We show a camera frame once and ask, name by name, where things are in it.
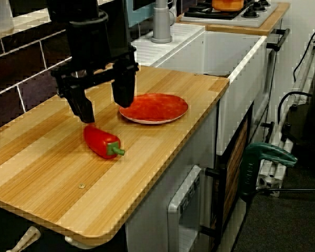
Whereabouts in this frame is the white kitchen cabinet body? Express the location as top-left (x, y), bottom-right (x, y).
top-left (124, 104), bottom-right (218, 252)

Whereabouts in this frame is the black oven door handle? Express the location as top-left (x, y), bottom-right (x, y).
top-left (266, 28), bottom-right (291, 52)

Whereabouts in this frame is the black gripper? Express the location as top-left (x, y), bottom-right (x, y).
top-left (50, 12), bottom-right (140, 124)

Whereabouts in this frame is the thin black cable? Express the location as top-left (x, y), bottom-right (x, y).
top-left (293, 10), bottom-right (315, 82)

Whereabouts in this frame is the black cabinet handle bar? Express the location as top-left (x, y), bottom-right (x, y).
top-left (201, 154), bottom-right (226, 252)

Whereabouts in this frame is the silver metal frame rail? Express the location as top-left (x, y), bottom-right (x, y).
top-left (256, 25), bottom-right (315, 196)

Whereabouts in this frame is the red toy pepper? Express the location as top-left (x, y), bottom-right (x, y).
top-left (83, 124), bottom-right (126, 160)

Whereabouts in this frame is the grey appliance door panel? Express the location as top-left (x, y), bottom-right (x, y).
top-left (166, 164), bottom-right (203, 252)

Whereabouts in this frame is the dark tiled backsplash panel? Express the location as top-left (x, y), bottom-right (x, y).
top-left (0, 23), bottom-right (74, 132)

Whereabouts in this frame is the orange pot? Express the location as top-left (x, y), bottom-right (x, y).
top-left (211, 0), bottom-right (245, 12)

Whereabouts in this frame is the grey toy stove top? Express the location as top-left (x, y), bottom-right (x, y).
top-left (180, 0), bottom-right (279, 28)

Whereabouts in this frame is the blue-grey plastic bin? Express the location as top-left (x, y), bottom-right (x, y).
top-left (127, 0), bottom-right (156, 29)

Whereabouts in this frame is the red round plate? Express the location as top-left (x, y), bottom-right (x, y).
top-left (119, 92), bottom-right (189, 125)

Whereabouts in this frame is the plain white jar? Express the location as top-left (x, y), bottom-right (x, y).
top-left (0, 0), bottom-right (16, 39)

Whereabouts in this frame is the thick black cable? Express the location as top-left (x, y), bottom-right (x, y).
top-left (277, 91), bottom-right (313, 127)

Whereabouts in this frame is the cream wooden utensil handle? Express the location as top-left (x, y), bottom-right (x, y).
top-left (5, 225), bottom-right (41, 252)

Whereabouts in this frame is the white shelf board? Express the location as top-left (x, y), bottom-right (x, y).
top-left (0, 0), bottom-right (69, 41)

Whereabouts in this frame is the white hook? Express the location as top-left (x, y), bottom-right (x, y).
top-left (64, 234), bottom-right (98, 249)

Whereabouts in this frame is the black shelf side panel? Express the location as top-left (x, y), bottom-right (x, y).
top-left (98, 0), bottom-right (133, 50)

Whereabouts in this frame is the green clamp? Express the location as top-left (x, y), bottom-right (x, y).
top-left (238, 142), bottom-right (298, 203)

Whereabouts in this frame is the white sink unit with drainboard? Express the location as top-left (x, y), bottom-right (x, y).
top-left (132, 23), bottom-right (268, 170)

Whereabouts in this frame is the white toy faucet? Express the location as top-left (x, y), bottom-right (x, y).
top-left (150, 0), bottom-right (173, 45)

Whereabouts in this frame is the wooden slat cabinet door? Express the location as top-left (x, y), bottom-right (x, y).
top-left (223, 115), bottom-right (250, 226)

